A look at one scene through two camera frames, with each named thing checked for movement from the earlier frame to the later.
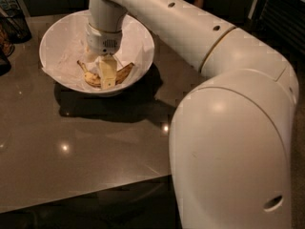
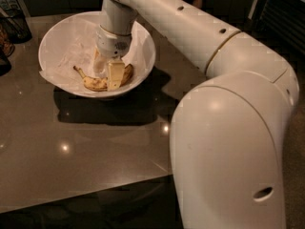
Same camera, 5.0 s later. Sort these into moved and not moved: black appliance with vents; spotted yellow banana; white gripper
Moved: white gripper; spotted yellow banana
Not moved: black appliance with vents
